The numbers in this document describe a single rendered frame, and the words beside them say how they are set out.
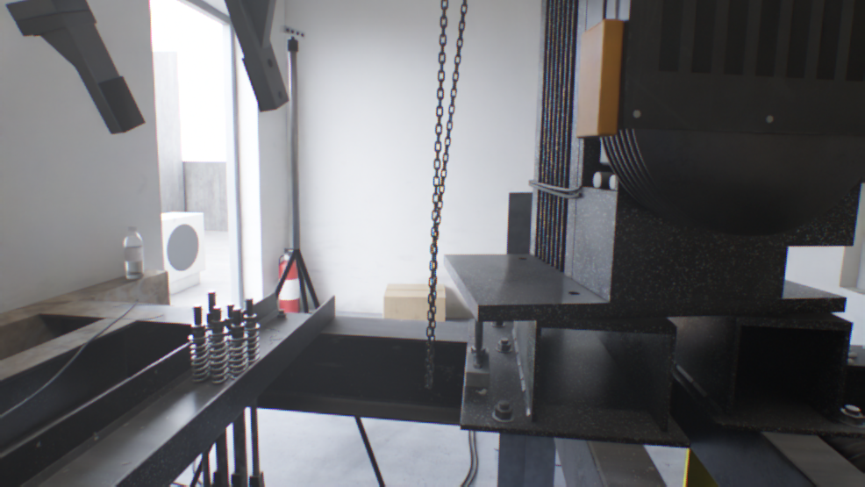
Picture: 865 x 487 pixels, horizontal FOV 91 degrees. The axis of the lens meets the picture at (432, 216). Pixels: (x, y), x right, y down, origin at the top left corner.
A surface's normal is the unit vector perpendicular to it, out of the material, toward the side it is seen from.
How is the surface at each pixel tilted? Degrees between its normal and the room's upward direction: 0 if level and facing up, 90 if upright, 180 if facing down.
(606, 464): 0
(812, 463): 0
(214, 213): 90
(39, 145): 90
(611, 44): 90
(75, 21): 83
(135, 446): 0
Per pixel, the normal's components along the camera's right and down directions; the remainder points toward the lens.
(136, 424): 0.02, -0.99
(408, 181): -0.11, 0.11
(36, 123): 0.99, 0.03
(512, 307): 0.11, 0.12
